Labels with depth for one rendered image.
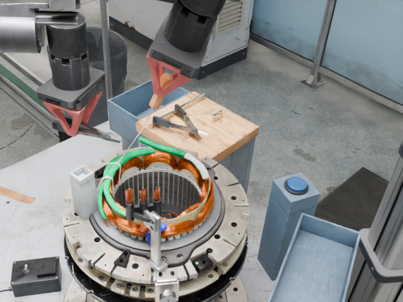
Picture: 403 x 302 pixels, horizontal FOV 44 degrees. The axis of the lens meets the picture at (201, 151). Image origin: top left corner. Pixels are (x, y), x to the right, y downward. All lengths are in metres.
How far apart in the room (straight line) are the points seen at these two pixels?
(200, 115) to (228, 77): 2.26
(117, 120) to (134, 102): 0.08
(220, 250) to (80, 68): 0.36
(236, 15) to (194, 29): 2.71
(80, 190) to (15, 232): 0.51
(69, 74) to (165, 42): 0.19
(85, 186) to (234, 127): 0.42
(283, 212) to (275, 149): 1.78
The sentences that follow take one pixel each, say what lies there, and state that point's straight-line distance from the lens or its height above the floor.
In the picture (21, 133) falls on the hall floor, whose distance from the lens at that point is 2.92.
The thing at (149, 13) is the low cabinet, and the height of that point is 0.30.
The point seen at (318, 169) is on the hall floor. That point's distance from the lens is 2.73.
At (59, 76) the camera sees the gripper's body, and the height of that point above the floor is 1.31.
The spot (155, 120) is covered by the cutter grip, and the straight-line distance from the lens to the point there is 1.07.
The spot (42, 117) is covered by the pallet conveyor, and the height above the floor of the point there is 0.72.
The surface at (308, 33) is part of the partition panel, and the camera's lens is 3.38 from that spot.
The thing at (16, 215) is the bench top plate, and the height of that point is 0.78.
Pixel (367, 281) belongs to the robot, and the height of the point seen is 0.86.
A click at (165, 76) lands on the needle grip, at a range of 0.70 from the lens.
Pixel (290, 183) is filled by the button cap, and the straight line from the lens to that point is 1.01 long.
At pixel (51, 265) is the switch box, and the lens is 1.13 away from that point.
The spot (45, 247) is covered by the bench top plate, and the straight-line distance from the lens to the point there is 1.24.
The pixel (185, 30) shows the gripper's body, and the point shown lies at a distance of 0.62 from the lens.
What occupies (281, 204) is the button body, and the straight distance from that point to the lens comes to 1.02.
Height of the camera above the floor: 1.71
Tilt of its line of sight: 39 degrees down
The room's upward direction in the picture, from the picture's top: 4 degrees clockwise
